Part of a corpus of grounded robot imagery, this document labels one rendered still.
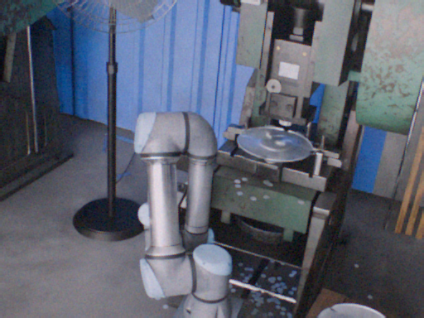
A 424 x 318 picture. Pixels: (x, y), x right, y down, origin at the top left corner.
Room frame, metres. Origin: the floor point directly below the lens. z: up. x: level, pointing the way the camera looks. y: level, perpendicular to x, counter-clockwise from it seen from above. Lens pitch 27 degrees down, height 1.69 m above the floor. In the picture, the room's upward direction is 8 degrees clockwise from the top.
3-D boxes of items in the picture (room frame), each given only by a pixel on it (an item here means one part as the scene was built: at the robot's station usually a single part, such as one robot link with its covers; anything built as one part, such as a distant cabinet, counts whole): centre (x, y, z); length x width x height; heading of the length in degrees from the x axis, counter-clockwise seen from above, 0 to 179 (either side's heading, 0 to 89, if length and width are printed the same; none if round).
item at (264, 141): (1.96, -0.01, 0.78); 0.29 x 0.29 x 0.01
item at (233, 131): (2.12, 0.13, 0.76); 0.17 x 0.06 x 0.10; 76
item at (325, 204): (2.15, -0.33, 0.45); 0.92 x 0.12 x 0.90; 166
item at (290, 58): (2.04, -0.03, 1.04); 0.17 x 0.15 x 0.30; 166
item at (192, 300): (1.35, 0.13, 0.50); 0.15 x 0.15 x 0.10
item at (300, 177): (2.08, -0.04, 0.68); 0.45 x 0.30 x 0.06; 76
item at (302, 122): (2.08, -0.04, 0.86); 0.20 x 0.16 x 0.05; 76
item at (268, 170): (1.91, 0.01, 0.72); 0.25 x 0.14 x 0.14; 166
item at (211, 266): (1.35, 0.14, 0.62); 0.13 x 0.12 x 0.14; 114
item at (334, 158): (2.04, -0.20, 0.76); 0.17 x 0.06 x 0.10; 76
